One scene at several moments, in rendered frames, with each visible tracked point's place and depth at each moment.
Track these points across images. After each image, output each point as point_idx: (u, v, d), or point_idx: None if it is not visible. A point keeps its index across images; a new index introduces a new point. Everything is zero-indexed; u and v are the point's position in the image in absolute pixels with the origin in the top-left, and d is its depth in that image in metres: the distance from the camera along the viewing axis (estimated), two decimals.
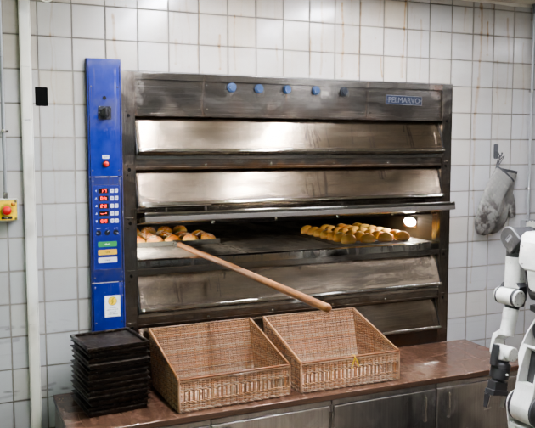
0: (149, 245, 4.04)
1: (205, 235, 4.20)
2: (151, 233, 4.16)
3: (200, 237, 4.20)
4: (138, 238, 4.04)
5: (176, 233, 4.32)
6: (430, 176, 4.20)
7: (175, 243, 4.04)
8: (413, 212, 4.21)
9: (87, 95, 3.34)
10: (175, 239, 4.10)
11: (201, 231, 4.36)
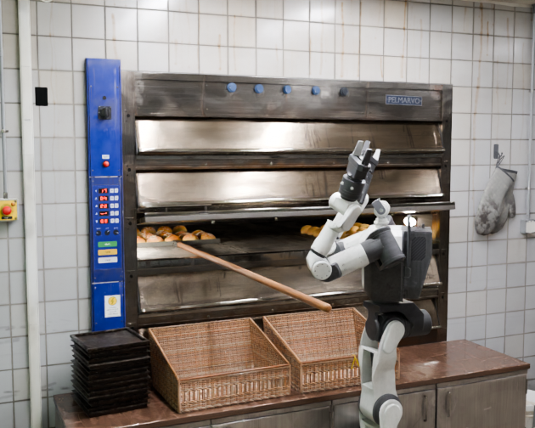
0: (149, 245, 4.04)
1: (205, 235, 4.20)
2: (151, 233, 4.16)
3: (200, 237, 4.20)
4: (138, 238, 4.04)
5: (176, 233, 4.32)
6: (430, 176, 4.20)
7: (175, 243, 4.04)
8: (413, 212, 4.21)
9: (87, 95, 3.34)
10: (175, 239, 4.10)
11: (201, 231, 4.36)
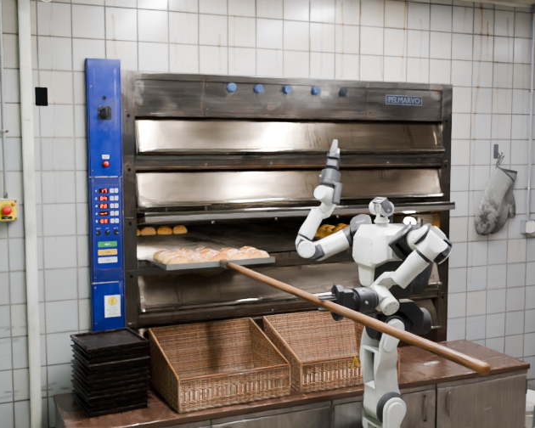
0: (193, 267, 3.34)
1: (257, 253, 3.50)
2: (193, 252, 3.45)
3: (251, 255, 3.50)
4: (179, 257, 3.33)
5: (220, 250, 3.61)
6: (430, 176, 4.20)
7: (224, 263, 3.33)
8: (413, 212, 4.21)
9: (87, 95, 3.34)
10: (222, 259, 3.39)
11: (250, 247, 3.66)
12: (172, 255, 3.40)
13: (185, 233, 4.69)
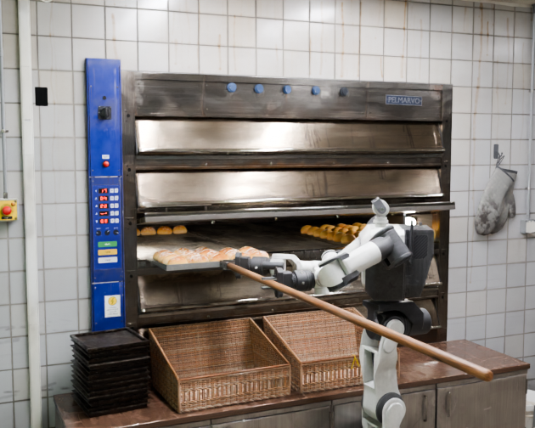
0: (193, 267, 3.34)
1: (257, 253, 3.50)
2: (193, 252, 3.46)
3: (251, 256, 3.50)
4: (179, 258, 3.34)
5: (220, 250, 3.62)
6: (430, 176, 4.20)
7: (224, 264, 3.34)
8: (413, 212, 4.21)
9: (87, 95, 3.34)
10: (222, 259, 3.40)
11: (250, 247, 3.66)
12: (172, 255, 3.40)
13: (185, 233, 4.69)
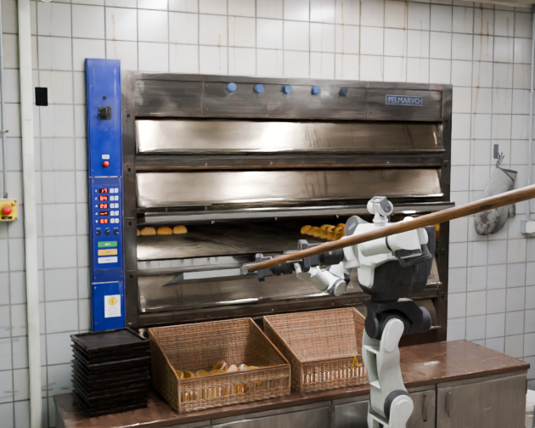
0: (211, 275, 3.11)
1: None
2: None
3: None
4: None
5: (243, 387, 3.38)
6: (430, 176, 4.20)
7: (245, 267, 3.10)
8: (413, 212, 4.21)
9: (87, 95, 3.34)
10: None
11: None
12: None
13: (185, 233, 4.69)
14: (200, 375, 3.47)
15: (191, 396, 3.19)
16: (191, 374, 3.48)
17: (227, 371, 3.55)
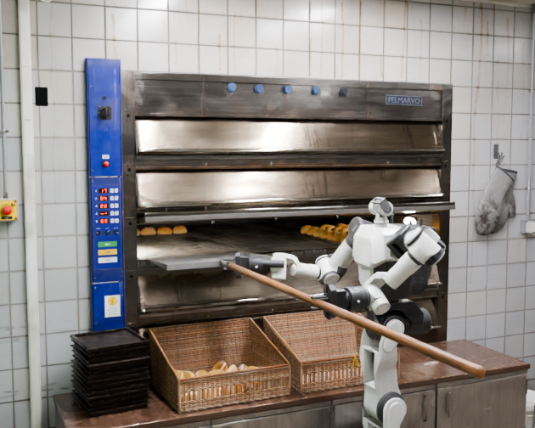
0: (194, 267, 3.34)
1: None
2: None
3: None
4: None
5: (243, 387, 3.38)
6: (430, 176, 4.20)
7: (224, 264, 3.33)
8: (413, 212, 4.21)
9: (87, 95, 3.34)
10: (223, 259, 3.39)
11: None
12: None
13: (185, 233, 4.69)
14: (200, 375, 3.47)
15: (191, 396, 3.19)
16: (191, 374, 3.48)
17: (227, 371, 3.55)
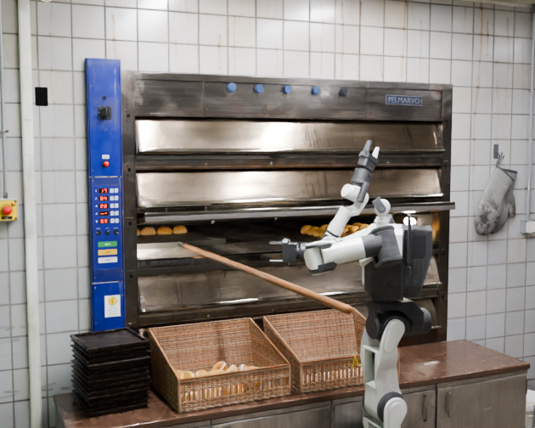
0: (155, 246, 4.00)
1: None
2: None
3: None
4: None
5: (243, 387, 3.38)
6: (430, 176, 4.20)
7: (181, 244, 4.00)
8: (413, 212, 4.21)
9: (87, 95, 3.34)
10: (181, 240, 4.06)
11: None
12: None
13: (185, 233, 4.69)
14: (200, 375, 3.47)
15: (191, 396, 3.19)
16: (191, 374, 3.48)
17: (227, 371, 3.55)
